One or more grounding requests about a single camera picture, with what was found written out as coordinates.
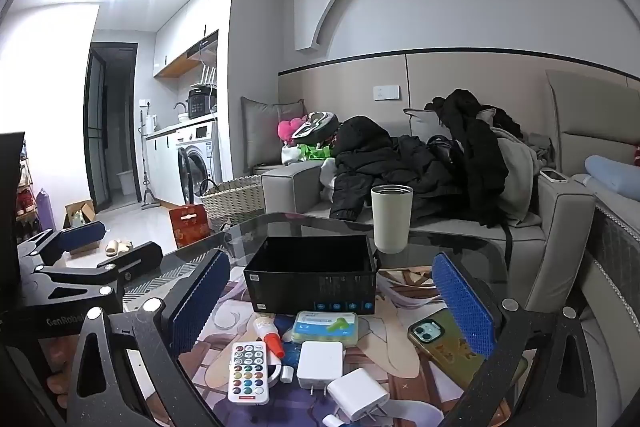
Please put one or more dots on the printed anime table mat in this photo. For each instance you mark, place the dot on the printed anime table mat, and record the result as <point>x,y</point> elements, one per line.
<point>395,359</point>

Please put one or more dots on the mop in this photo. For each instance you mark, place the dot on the mop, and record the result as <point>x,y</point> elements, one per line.
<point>146,187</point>

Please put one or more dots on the white square charger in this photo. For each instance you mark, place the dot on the white square charger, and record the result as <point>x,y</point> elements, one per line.
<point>320,364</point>

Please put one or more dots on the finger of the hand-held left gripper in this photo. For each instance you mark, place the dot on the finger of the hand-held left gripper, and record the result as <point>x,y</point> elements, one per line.
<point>130,259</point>
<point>80,237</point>

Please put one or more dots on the grey bed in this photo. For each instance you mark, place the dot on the grey bed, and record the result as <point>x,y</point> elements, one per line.
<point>600,117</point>

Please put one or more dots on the beige slippers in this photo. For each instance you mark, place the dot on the beige slippers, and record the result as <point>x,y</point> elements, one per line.
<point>119,248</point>

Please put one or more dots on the red paper bag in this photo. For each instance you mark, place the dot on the red paper bag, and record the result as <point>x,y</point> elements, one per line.
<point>190,227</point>

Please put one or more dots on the white plug charger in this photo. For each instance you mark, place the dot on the white plug charger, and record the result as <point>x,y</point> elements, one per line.
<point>357,392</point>

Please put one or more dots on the white tumbler cup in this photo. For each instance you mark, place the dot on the white tumbler cup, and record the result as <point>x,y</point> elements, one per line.
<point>391,217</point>

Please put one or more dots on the black puffer jacket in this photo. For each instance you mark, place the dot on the black puffer jacket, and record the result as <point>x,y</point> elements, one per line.
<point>370,157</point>

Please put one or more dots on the pink plush toy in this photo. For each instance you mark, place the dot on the pink plush toy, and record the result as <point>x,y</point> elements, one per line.
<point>287,131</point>

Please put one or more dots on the green bag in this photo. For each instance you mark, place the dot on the green bag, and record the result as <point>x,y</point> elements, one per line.
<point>315,151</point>

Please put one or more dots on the white router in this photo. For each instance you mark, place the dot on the white router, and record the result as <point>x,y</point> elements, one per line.
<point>206,79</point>

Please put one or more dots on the purple rolled mat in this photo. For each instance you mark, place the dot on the purple rolled mat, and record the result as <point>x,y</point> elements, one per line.
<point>44,212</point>

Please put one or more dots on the black coat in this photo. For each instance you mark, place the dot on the black coat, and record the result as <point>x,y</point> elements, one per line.
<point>475,147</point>

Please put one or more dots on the white remote coloured buttons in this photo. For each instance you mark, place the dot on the white remote coloured buttons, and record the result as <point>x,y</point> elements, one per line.
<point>247,374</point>

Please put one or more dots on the white cloth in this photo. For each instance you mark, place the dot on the white cloth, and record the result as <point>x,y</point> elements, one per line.
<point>327,177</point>

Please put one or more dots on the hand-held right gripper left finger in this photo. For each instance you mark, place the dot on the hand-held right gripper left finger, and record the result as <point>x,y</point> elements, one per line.
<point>200,302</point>

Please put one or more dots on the brown cardboard box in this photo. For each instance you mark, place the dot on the brown cardboard box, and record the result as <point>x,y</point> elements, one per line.
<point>82,212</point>

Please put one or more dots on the blue pillow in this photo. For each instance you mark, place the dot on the blue pillow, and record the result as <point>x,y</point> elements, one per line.
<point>612,174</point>

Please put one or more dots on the black rice cooker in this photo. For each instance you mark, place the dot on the black rice cooker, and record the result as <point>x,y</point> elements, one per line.
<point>201,103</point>

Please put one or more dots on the phone in green yellow case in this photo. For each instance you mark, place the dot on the phone in green yellow case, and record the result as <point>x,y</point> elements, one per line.
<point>442,349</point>

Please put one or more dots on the white wall socket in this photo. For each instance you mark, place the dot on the white wall socket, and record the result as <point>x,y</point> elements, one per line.
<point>386,92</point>

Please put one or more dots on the black framed glass door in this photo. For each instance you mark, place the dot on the black framed glass door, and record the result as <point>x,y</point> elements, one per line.
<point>97,132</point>

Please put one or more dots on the green lidded plastic case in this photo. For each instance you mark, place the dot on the green lidded plastic case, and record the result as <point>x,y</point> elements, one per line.
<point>325,327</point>

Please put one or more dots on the white washing machine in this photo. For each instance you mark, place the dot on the white washing machine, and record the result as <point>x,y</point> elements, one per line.
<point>200,142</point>

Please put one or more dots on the black cardboard box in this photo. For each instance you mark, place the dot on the black cardboard box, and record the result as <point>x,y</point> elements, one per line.
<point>310,289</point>

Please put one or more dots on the grey sofa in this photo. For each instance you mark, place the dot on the grey sofa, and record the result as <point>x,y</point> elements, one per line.
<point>290,192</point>

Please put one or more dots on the wicker basket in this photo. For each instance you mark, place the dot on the wicker basket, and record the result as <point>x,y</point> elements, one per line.
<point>235,202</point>

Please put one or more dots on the white kettle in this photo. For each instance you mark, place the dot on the white kettle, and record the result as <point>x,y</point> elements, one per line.
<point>152,123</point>

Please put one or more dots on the white wall cabinets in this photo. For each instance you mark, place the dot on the white wall cabinets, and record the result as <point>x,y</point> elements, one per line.
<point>195,17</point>

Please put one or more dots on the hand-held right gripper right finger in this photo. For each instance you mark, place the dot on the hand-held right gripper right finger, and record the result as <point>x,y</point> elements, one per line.
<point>462,302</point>

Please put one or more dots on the white tube red cap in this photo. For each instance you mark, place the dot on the white tube red cap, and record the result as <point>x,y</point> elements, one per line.
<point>270,337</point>

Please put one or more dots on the white phone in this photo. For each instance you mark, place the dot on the white phone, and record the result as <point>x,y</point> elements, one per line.
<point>553,175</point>

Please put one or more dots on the black white backpack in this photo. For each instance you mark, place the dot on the black white backpack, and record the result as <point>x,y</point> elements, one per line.
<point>317,124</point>

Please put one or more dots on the person's left hand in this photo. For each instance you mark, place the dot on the person's left hand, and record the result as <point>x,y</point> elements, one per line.
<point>56,384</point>

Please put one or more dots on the white trash bin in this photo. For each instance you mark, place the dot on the white trash bin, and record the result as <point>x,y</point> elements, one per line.
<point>126,183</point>

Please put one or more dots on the red patterned cloth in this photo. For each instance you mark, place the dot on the red patterned cloth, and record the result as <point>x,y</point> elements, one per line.
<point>636,154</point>

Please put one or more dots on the grey garment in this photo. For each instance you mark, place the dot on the grey garment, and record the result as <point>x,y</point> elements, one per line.
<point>520,172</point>

